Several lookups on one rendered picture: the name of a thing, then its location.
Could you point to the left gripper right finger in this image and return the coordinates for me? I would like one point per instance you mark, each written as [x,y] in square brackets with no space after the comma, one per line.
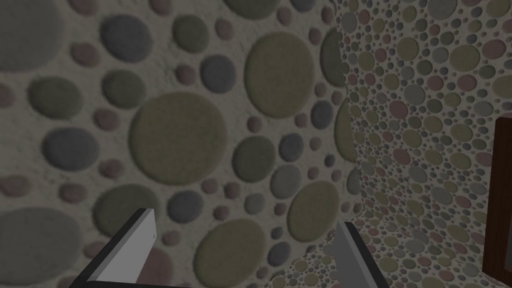
[352,256]

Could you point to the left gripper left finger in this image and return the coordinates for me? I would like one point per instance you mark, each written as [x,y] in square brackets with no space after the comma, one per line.
[127,252]

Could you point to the dark brown wooden door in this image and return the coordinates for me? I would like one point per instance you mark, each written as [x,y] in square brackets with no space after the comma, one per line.
[500,208]

